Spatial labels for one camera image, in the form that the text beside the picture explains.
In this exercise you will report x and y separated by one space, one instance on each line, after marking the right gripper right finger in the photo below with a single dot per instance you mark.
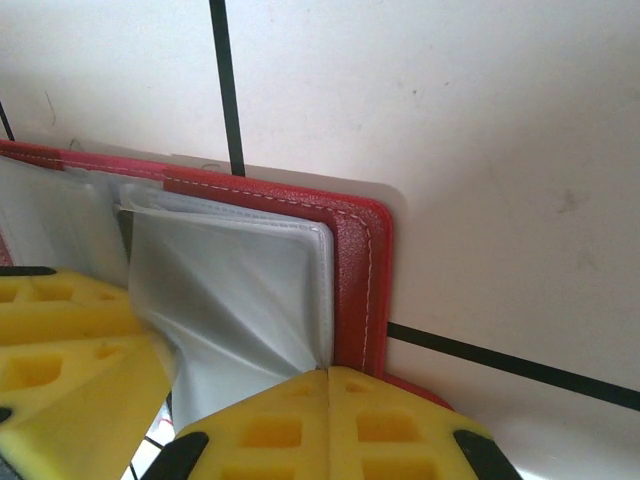
400 440

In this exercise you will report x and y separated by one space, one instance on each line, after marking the red leather card holder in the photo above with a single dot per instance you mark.
350 250

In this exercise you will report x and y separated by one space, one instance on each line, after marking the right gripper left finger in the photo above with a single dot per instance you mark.
280 415

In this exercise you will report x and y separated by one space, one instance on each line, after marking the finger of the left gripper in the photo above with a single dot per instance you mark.
90 415
75 315

